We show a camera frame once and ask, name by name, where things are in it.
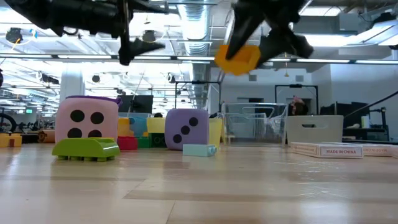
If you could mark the small clear plastic bin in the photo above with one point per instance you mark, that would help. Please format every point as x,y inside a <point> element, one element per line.
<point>136,114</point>

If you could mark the long ceiling light strip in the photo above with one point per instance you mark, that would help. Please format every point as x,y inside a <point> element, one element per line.
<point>192,58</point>

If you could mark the person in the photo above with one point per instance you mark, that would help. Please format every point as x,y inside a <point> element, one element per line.
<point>157,115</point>
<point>298,109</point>

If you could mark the purple foam dice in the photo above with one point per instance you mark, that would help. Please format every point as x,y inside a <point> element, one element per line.
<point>199,137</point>

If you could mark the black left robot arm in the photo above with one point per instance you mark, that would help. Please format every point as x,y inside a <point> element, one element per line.
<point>77,15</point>

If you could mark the red toy brick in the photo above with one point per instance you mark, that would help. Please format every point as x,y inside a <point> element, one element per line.
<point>127,143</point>

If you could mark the pink foam dice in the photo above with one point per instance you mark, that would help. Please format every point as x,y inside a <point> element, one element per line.
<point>85,124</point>

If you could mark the lime green toy brick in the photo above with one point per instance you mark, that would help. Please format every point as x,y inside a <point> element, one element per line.
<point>84,148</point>

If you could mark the yellow translucent plastic bin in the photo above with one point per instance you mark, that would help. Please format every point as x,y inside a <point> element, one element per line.
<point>215,133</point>

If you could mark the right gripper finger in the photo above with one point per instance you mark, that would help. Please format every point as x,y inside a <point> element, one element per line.
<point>245,28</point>
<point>280,43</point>

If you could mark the black desk monitor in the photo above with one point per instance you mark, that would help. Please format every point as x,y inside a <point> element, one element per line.
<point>140,104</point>

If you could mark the black desk equipment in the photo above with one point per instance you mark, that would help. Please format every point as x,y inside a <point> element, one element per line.
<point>357,110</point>

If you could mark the white building column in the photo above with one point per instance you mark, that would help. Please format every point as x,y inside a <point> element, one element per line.
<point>71,84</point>

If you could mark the tan brown cylinder toy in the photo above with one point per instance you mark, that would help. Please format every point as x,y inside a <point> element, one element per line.
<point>48,137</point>

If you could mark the small teal toy brick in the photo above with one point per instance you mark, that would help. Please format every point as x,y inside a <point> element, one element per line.
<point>197,150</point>

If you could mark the silver ceiling ventilation duct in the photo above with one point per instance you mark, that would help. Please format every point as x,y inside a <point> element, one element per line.
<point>194,25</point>

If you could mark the large blue toy brick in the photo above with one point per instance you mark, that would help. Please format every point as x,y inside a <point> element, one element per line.
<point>140,126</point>

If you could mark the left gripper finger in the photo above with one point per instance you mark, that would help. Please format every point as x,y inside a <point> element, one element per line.
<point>146,5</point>
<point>144,47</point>

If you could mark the white frosted plastic bin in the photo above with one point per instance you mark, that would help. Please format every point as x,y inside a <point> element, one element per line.
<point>326,133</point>

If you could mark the large clear plastic bin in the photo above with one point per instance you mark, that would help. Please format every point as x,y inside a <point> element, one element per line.
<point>227,124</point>

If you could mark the dark green toy brick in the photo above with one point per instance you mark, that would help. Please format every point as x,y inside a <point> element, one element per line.
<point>157,140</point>

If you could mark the black gantry frame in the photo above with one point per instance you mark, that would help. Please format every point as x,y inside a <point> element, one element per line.
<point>295,86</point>

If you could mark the purple plastic bucket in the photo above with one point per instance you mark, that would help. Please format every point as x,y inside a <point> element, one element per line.
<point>93,97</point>

